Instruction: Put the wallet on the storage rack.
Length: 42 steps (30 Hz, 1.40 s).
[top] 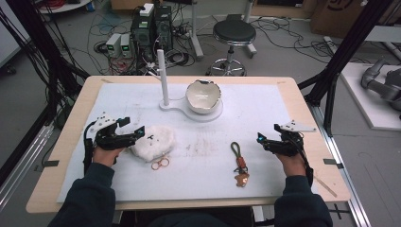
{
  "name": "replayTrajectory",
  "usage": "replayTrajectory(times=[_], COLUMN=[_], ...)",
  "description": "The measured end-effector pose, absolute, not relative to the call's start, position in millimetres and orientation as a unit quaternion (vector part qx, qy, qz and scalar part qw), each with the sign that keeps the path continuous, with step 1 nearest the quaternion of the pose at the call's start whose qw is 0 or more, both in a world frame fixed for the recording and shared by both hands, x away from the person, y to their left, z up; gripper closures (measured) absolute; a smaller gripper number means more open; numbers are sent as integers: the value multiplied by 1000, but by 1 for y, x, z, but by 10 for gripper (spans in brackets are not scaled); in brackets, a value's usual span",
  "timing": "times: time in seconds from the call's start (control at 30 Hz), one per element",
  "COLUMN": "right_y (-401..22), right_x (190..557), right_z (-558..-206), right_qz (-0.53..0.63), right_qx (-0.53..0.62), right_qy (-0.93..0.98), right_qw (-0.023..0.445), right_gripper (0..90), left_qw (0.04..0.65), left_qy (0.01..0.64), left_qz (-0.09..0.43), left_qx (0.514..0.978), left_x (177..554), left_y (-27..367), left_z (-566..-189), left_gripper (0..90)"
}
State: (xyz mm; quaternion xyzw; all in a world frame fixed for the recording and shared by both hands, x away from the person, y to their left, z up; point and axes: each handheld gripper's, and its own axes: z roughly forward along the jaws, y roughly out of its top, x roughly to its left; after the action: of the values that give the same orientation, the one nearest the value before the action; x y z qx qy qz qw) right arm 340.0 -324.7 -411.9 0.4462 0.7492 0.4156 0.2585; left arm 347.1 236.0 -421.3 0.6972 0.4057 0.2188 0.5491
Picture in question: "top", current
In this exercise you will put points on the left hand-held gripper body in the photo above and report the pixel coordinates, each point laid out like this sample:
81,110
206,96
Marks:
108,138

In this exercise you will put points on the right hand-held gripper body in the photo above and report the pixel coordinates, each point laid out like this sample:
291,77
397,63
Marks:
290,140

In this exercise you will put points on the person's left hand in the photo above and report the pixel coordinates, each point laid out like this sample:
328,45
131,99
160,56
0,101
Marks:
105,156

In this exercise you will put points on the person's right hand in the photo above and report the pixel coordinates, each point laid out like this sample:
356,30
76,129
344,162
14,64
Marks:
291,164

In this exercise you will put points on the white fluffy pouch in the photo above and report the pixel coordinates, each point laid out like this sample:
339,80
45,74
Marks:
154,143

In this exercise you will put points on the black tape piece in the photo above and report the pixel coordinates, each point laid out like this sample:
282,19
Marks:
50,163
332,162

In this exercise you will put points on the white stand with pole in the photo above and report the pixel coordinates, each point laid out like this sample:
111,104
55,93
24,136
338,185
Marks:
163,78

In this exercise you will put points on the thin wooden stick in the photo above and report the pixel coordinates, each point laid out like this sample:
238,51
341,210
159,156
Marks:
326,187

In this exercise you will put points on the white foam mat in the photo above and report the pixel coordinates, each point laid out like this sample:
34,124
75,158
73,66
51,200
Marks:
205,176

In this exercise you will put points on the white eggshell-shaped bowl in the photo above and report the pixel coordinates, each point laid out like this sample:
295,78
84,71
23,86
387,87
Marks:
203,96

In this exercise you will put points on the grey power supply unit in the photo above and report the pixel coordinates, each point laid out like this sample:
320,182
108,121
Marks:
113,44
126,45

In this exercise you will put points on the white platform board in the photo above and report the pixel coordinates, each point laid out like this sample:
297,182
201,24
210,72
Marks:
362,104

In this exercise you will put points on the black computer tower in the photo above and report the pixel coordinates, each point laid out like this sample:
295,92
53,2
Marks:
164,26
143,34

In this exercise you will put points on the person's legs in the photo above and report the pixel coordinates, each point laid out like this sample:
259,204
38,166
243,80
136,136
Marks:
195,220

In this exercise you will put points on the black round stool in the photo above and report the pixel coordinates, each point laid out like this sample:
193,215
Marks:
234,31

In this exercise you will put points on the cardboard box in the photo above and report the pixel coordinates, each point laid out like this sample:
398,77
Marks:
334,15

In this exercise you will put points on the aluminium rail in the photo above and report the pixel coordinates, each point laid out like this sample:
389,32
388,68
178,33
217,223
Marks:
343,176
22,164

